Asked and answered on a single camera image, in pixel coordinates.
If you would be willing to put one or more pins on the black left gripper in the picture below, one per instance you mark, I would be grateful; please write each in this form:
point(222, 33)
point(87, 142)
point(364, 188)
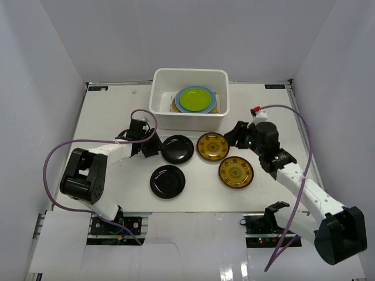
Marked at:
point(150, 143)

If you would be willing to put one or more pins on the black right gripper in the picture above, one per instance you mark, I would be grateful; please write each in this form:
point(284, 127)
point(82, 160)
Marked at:
point(238, 133)

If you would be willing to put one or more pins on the yellow patterned plate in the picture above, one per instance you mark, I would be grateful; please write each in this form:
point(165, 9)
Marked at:
point(212, 147)
point(236, 172)

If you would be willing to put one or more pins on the black plate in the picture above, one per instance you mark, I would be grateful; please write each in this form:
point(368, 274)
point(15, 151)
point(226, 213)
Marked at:
point(167, 182)
point(177, 149)

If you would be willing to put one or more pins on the rectangular woven bamboo plate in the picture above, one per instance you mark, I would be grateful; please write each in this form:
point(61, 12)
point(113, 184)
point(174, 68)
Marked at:
point(216, 109)

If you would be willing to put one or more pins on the green plate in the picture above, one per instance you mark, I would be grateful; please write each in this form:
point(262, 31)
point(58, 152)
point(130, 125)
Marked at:
point(195, 98)

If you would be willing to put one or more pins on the light blue plate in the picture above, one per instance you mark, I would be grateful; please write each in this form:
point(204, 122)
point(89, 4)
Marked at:
point(206, 111)

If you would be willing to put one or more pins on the round woven bamboo plate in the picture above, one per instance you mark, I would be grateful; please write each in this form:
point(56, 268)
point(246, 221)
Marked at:
point(174, 107)

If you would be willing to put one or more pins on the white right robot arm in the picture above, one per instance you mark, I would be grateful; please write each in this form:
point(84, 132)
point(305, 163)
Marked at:
point(337, 231)

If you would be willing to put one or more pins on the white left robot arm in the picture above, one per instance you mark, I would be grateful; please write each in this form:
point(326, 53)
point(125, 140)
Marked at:
point(84, 176)

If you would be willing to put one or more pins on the white plastic bin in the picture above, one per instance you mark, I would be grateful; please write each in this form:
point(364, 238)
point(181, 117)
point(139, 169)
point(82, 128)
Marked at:
point(167, 82)

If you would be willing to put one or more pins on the white paper sheet front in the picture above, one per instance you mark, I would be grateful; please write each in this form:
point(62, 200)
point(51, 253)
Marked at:
point(178, 246)

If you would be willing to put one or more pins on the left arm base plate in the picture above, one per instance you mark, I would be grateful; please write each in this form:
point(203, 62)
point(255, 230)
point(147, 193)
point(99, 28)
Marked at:
point(99, 227)

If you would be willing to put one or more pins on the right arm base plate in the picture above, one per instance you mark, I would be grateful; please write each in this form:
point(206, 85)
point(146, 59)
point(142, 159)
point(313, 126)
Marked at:
point(258, 233)

